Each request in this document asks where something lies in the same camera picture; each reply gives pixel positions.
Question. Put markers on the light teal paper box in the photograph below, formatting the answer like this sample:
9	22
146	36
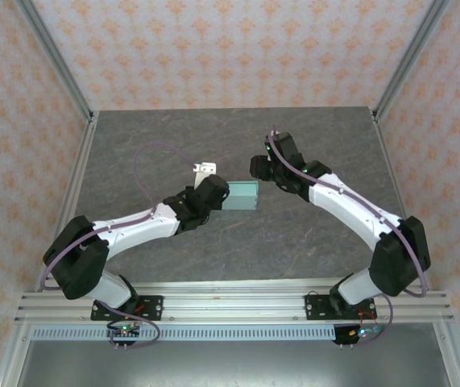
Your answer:
241	197

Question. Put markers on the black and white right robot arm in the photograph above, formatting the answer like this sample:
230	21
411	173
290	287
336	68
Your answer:
399	258

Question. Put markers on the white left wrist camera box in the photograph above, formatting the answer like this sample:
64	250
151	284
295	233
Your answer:
205	169

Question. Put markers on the aluminium table side rail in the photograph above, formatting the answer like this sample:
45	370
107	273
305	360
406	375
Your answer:
72	193
390	177

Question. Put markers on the aluminium mounting rail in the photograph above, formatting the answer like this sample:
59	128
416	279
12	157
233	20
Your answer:
233	306

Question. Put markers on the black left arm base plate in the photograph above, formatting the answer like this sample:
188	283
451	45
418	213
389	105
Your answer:
153	306

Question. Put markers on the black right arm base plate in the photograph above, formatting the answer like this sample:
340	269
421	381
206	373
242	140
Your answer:
316	308

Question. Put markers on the aluminium frame post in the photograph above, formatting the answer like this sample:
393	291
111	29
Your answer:
411	60
56	60

